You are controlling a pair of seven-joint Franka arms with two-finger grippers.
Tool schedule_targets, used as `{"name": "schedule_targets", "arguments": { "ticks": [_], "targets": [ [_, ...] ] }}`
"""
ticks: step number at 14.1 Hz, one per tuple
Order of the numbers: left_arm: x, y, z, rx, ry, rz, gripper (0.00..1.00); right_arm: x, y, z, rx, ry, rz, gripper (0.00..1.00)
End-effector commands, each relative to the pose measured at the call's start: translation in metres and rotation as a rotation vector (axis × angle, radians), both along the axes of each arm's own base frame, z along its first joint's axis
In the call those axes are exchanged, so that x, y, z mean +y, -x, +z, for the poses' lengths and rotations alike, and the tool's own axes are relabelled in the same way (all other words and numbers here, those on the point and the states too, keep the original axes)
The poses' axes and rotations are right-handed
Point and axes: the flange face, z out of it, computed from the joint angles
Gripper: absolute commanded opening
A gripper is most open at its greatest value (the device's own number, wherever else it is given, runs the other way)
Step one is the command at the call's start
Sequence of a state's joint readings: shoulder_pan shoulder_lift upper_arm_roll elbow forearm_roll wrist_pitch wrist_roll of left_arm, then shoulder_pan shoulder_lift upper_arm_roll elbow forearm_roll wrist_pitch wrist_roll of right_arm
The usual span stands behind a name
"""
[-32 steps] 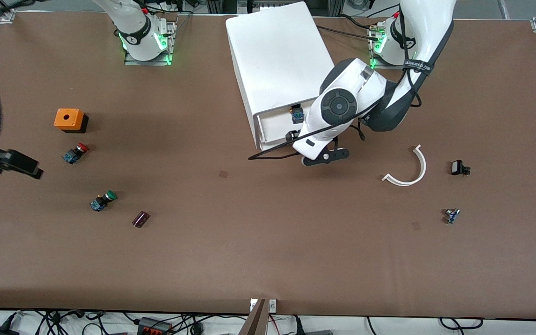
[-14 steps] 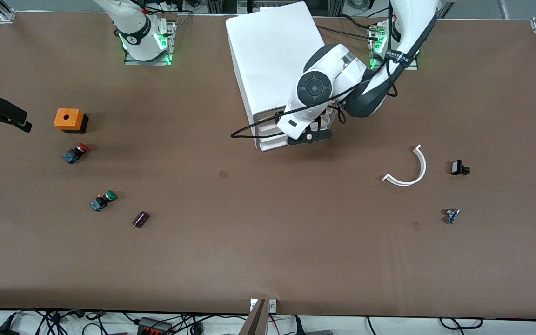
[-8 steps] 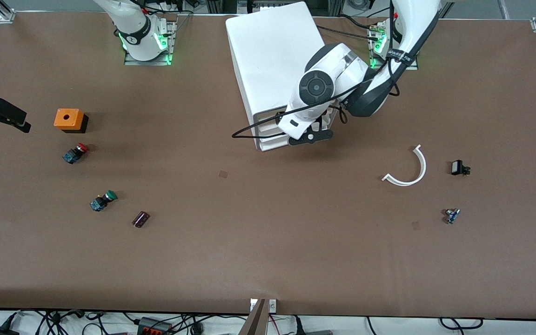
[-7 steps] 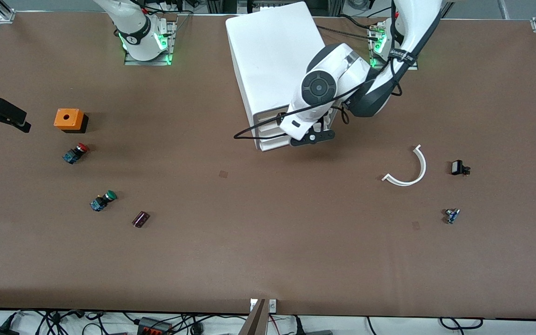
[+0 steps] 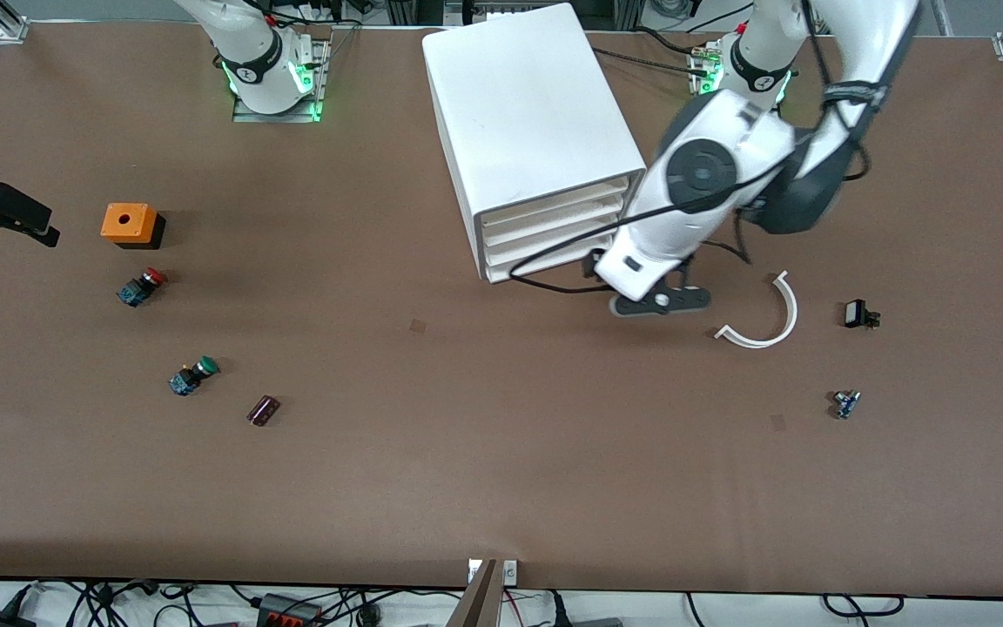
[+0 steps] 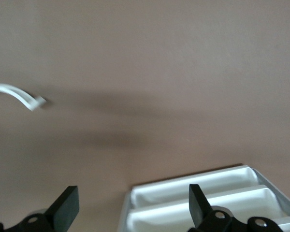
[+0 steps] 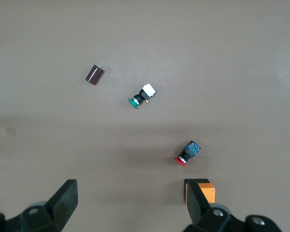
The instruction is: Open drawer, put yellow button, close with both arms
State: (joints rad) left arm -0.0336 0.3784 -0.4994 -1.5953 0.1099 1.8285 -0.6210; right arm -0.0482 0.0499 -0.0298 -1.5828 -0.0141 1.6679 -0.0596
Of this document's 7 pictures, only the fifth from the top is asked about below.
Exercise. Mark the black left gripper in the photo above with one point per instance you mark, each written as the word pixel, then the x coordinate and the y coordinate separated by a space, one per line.
pixel 589 266

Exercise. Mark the white plastic drawer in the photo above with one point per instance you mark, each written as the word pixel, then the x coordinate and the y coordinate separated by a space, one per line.
pixel 554 225
pixel 554 245
pixel 545 266
pixel 554 202

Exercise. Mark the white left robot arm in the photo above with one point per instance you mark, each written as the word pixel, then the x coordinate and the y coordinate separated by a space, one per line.
pixel 702 174

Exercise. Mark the red push button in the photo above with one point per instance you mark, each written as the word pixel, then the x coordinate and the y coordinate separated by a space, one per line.
pixel 140 287

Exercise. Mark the white drawer cabinet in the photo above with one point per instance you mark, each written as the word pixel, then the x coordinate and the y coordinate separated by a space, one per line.
pixel 528 104

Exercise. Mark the green push button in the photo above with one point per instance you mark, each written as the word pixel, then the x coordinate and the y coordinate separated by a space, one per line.
pixel 192 374

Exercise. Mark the orange box with black base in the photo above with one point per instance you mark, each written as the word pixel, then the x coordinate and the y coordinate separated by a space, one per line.
pixel 123 222

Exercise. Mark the white curved plastic piece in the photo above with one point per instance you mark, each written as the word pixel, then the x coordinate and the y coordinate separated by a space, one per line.
pixel 793 313

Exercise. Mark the small black connector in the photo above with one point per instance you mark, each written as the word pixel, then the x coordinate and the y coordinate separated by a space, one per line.
pixel 856 313

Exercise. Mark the small blue electronic component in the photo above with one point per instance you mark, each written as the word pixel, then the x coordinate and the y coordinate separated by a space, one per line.
pixel 845 403

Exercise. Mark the dark maroon capacitor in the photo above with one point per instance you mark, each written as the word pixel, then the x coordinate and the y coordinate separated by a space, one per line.
pixel 263 410

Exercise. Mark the small white clip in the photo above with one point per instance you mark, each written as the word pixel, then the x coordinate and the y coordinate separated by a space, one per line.
pixel 474 570
pixel 510 570

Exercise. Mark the black power adapter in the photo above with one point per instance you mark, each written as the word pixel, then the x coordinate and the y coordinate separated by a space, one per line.
pixel 1 620

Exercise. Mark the black power strip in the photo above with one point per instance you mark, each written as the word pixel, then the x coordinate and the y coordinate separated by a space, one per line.
pixel 288 614

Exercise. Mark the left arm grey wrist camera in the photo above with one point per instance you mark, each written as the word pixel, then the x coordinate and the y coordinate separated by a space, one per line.
pixel 667 300

